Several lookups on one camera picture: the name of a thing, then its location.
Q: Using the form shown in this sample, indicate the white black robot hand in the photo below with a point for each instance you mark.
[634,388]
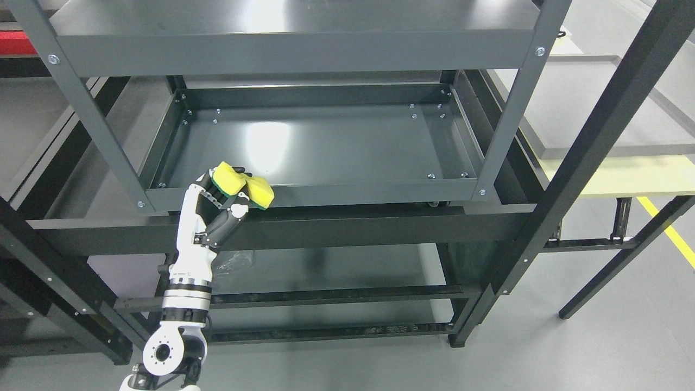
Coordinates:
[207,219]

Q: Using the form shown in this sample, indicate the green yellow sponge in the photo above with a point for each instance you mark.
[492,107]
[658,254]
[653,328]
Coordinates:
[231,183]

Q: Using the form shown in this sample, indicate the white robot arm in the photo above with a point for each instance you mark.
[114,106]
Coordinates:
[178,347]

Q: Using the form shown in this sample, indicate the grey metal shelf cart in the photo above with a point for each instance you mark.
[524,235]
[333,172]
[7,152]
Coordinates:
[335,103]

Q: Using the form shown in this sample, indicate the clear plastic bag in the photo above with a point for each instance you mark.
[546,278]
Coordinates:
[233,261]

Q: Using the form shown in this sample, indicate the black metal shelving rack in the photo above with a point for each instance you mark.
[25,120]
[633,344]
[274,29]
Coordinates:
[104,281]

